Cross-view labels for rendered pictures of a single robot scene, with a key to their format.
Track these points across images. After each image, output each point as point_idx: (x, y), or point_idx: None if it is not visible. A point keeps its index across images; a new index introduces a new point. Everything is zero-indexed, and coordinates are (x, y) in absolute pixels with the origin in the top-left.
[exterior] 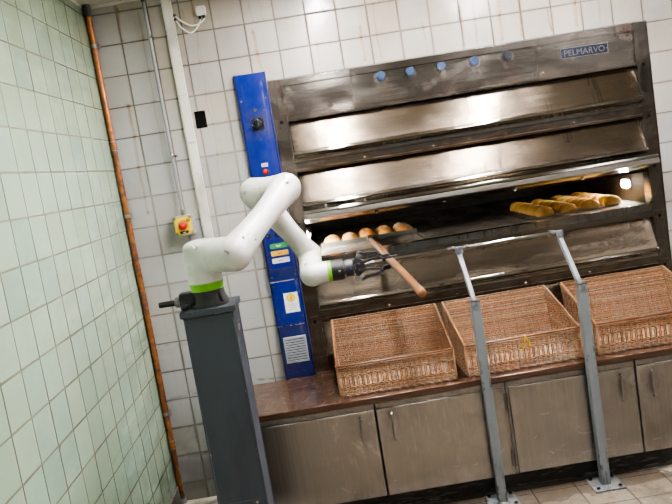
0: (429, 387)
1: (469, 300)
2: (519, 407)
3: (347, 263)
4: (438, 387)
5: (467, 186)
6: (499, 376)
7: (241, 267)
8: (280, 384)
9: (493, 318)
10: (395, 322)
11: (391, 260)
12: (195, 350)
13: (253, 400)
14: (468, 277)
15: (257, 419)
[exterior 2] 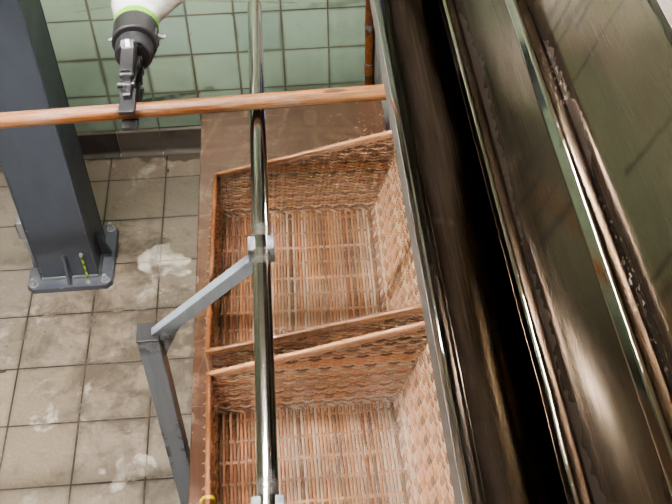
0: (196, 344)
1: (154, 322)
2: None
3: (117, 41)
4: (193, 360)
5: (406, 172)
6: (190, 470)
7: None
8: (359, 132)
9: (434, 463)
10: (410, 246)
11: (85, 106)
12: None
13: (19, 81)
14: (195, 300)
15: (34, 105)
